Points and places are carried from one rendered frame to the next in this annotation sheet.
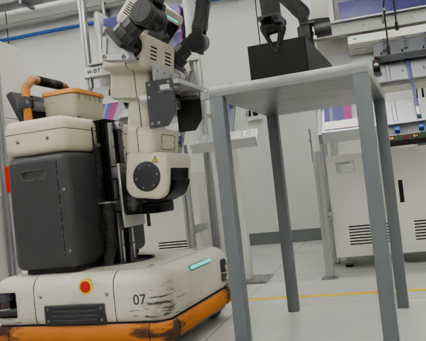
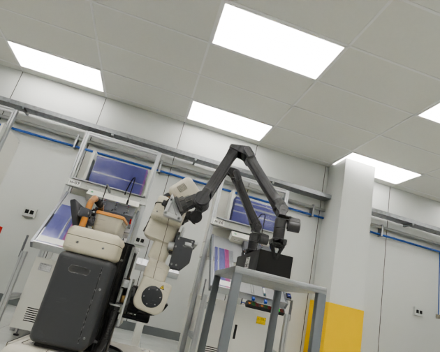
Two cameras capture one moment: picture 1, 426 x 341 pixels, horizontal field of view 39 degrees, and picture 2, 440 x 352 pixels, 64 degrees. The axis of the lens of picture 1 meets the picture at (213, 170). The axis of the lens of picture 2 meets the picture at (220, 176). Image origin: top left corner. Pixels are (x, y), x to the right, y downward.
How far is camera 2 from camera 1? 88 cm
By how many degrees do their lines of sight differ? 29
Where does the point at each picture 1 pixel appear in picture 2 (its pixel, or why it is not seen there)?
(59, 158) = (105, 266)
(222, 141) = (234, 302)
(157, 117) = (176, 260)
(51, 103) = (102, 220)
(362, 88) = (322, 302)
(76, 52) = (42, 154)
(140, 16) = (201, 201)
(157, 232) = not seen: hidden behind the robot
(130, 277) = not seen: outside the picture
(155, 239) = not seen: hidden behind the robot
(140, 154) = (153, 280)
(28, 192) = (69, 281)
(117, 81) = (154, 225)
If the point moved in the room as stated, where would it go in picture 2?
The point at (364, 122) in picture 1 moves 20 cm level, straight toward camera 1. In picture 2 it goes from (318, 323) to (342, 330)
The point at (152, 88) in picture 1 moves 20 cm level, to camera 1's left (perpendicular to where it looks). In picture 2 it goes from (179, 241) to (144, 230)
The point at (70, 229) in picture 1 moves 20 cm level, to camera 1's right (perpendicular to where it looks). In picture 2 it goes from (91, 320) to (135, 329)
